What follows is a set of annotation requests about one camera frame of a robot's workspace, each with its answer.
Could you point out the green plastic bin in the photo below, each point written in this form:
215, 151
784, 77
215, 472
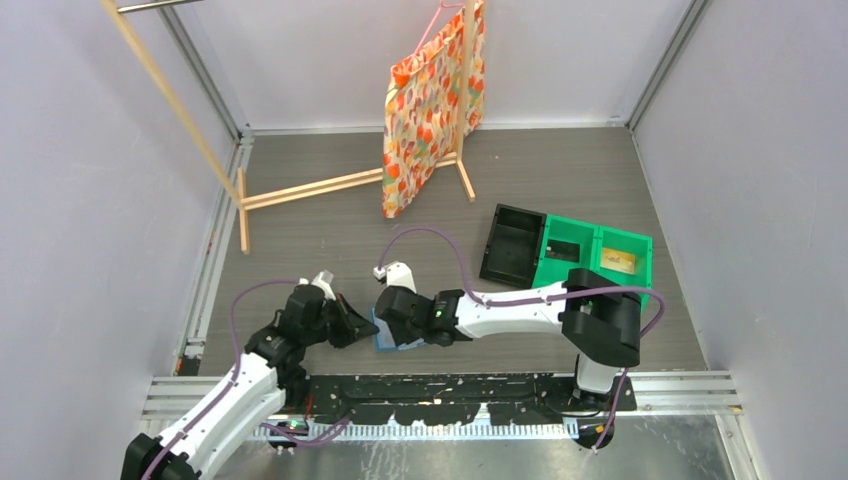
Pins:
569, 244

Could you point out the pink clothes hanger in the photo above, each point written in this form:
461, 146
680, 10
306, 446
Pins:
443, 14

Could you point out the black plastic bin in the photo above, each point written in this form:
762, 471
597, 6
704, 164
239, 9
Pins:
513, 246

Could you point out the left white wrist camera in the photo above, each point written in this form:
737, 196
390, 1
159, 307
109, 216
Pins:
322, 280

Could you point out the wooden clothes rack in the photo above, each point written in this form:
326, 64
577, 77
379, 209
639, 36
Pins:
235, 185

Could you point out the aluminium frame rail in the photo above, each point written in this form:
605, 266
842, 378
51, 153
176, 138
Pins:
669, 393

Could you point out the gold card in bin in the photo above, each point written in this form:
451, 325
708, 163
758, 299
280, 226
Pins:
618, 261

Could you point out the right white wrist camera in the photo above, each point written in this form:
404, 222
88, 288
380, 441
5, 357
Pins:
397, 274

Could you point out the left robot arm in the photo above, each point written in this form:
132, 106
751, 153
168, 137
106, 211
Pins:
267, 376

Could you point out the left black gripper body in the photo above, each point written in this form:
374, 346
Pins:
328, 324

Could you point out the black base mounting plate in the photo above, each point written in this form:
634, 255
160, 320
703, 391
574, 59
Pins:
450, 399

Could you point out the floral orange fabric bag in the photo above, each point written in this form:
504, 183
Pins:
432, 97

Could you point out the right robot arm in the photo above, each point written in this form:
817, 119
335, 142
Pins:
599, 317

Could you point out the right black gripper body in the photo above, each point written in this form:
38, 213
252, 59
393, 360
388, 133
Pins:
407, 334

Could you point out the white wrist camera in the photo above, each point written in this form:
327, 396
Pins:
322, 280
397, 274

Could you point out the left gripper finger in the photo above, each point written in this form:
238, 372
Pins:
350, 318
342, 335

